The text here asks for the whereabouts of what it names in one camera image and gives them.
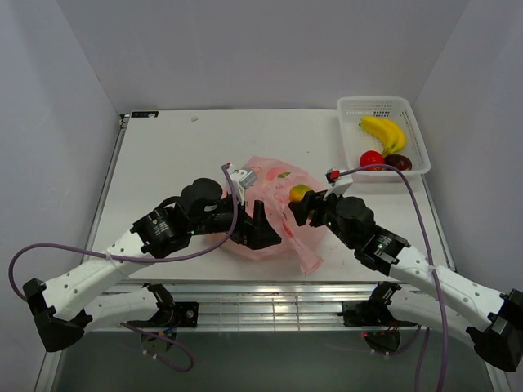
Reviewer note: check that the yellow fake fruit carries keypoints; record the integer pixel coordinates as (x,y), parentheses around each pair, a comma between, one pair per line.
(297,193)

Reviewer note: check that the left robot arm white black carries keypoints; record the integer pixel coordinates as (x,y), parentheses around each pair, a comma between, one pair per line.
(154,237)

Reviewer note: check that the aluminium table edge rail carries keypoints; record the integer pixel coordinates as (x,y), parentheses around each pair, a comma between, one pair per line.
(230,307)

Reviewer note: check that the white plastic basket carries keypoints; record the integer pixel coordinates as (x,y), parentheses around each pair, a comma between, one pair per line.
(356,141)

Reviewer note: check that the dark label on table corner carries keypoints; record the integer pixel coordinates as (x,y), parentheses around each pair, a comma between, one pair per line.
(144,114)

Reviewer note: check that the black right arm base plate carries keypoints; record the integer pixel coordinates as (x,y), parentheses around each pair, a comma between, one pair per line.
(369,314)

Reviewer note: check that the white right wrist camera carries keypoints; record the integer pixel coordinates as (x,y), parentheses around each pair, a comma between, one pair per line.
(340,180)

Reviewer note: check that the yellow fake banana bunch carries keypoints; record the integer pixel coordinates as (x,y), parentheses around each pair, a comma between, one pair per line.
(389,133)

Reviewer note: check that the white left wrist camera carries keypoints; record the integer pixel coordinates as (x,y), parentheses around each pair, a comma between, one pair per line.
(240,180)

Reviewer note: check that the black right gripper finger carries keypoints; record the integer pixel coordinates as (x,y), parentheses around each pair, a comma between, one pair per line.
(317,217)
(304,210)

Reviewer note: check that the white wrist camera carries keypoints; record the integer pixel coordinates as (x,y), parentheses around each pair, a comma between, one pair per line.
(340,180)
(240,180)

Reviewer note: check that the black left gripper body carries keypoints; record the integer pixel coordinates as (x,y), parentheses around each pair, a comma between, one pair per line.
(219,223)

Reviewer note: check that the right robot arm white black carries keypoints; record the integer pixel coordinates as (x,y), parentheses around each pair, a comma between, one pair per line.
(491,319)

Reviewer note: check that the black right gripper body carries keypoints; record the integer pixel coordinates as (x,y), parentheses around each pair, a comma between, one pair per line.
(331,220)

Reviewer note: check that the pink plastic bag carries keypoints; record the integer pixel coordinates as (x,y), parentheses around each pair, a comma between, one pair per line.
(275,178)

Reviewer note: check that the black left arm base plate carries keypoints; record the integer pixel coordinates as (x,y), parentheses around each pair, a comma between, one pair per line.
(178,314)

